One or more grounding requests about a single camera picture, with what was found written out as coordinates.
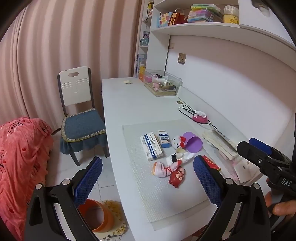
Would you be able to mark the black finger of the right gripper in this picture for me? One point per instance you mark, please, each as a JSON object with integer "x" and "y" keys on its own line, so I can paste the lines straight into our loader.
{"x": 253, "y": 154}

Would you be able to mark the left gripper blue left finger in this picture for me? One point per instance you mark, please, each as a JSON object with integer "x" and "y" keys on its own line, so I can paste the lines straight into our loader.
{"x": 85, "y": 179}

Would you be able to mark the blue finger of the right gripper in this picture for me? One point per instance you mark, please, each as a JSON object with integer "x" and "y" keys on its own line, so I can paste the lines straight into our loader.
{"x": 260, "y": 145}

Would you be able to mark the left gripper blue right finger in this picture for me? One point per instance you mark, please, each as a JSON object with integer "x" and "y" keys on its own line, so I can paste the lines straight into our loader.
{"x": 209, "y": 178}

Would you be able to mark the hello kitty plush toy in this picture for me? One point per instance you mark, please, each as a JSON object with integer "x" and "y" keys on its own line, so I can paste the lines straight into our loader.
{"x": 178, "y": 142}

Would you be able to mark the small blue white carton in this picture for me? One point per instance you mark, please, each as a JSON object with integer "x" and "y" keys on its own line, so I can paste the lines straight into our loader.
{"x": 164, "y": 139}

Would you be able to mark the blue white medicine box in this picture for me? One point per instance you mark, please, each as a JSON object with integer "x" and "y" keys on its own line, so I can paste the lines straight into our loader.
{"x": 151, "y": 146}

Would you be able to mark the red paper cup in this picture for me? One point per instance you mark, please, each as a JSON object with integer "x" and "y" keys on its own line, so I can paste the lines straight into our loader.
{"x": 211, "y": 164}

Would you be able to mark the beige tape roll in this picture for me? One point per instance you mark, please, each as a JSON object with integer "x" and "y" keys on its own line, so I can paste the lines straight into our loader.
{"x": 180, "y": 151}

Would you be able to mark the orange round trash bin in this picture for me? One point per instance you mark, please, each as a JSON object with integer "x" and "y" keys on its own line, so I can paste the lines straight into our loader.
{"x": 97, "y": 215}

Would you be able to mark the person's right hand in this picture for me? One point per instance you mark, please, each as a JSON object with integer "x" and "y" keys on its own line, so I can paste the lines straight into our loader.
{"x": 286, "y": 208}

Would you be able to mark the white paper sheets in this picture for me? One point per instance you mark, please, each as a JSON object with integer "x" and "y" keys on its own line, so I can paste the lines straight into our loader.
{"x": 239, "y": 169}

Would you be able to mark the purple plastic cup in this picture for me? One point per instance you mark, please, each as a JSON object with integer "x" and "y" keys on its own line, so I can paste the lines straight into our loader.
{"x": 193, "y": 143}

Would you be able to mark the red pig toy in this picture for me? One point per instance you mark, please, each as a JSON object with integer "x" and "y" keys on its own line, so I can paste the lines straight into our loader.
{"x": 177, "y": 177}

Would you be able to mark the stack of open books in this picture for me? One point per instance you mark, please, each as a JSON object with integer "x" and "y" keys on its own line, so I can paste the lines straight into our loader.
{"x": 221, "y": 142}

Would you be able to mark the yellow foam puzzle mat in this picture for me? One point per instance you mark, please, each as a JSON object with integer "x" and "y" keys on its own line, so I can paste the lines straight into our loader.
{"x": 116, "y": 226}

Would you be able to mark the pink white small appliance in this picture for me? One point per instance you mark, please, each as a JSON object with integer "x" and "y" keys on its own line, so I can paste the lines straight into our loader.
{"x": 200, "y": 117}

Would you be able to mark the pink floral bedding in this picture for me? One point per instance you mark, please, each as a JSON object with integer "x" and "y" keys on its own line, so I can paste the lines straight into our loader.
{"x": 25, "y": 147}

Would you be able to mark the clear acrylic organizer box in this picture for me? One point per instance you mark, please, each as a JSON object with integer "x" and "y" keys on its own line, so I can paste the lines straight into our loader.
{"x": 161, "y": 83}

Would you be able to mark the white wooden chair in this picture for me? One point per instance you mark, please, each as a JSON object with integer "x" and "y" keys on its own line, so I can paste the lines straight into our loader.
{"x": 75, "y": 87}

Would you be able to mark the yellow white jar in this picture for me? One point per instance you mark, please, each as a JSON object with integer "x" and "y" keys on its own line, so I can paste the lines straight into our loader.
{"x": 231, "y": 15}

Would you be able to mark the stack of colourful boxes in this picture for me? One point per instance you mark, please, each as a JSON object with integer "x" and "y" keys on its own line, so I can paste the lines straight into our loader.
{"x": 205, "y": 13}

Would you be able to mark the red gift bag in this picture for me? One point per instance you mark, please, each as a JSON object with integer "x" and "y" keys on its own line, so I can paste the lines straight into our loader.
{"x": 178, "y": 17}

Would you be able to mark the wall power socket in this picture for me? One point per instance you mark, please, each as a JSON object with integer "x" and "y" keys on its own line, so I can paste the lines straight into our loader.
{"x": 181, "y": 58}

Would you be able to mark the white wall shelf unit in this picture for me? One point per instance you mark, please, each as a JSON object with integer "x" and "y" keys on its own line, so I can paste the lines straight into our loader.
{"x": 261, "y": 26}

